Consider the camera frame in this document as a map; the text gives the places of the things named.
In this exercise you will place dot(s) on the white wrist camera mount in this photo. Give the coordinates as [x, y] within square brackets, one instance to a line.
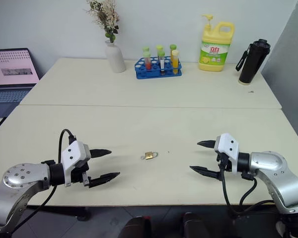
[228, 148]
[72, 153]

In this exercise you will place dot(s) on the small brass padlock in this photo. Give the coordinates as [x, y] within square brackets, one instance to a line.
[149, 156]

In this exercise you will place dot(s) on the orange liquid test tube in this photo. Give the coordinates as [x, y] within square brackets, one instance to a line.
[175, 62]

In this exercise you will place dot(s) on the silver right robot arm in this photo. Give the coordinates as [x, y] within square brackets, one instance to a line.
[275, 171]

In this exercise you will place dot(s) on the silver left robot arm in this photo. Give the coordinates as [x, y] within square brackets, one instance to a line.
[22, 183]

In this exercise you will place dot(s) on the white ceramic vase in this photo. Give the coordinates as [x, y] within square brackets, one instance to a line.
[116, 58]

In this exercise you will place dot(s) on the black water bottle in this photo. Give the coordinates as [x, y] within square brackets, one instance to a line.
[253, 62]

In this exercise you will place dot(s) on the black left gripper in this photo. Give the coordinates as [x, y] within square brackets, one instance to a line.
[77, 174]

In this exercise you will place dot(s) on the black table leg base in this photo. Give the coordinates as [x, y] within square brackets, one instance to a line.
[64, 212]

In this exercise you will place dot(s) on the black robot torso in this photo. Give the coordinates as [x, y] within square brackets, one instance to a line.
[294, 226]

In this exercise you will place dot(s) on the red liquid test tube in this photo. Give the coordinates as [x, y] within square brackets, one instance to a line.
[147, 62]

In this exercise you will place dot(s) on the green cap test tube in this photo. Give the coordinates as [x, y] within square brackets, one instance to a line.
[146, 48]
[159, 47]
[172, 48]

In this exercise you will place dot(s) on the open laptop computer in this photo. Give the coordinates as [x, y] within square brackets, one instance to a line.
[10, 74]

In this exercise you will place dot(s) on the white label test tube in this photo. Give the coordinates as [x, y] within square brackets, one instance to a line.
[161, 62]

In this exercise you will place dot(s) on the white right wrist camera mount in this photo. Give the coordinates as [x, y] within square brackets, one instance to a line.
[228, 148]

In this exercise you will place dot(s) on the black pen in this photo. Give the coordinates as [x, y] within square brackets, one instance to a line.
[1, 122]

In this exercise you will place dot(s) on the dark rounded shape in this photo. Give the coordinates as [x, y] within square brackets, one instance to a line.
[136, 228]
[196, 226]

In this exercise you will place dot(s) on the blue test tube rack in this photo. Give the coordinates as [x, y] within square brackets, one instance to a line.
[155, 73]

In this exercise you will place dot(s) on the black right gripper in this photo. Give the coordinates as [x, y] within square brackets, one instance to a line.
[224, 163]

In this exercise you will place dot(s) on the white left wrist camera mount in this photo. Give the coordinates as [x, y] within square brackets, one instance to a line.
[72, 153]

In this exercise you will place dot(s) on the dried flower bouquet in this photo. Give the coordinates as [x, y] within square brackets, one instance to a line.
[104, 15]

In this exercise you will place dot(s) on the yellow dish soap bottle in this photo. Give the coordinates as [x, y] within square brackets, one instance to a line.
[214, 49]

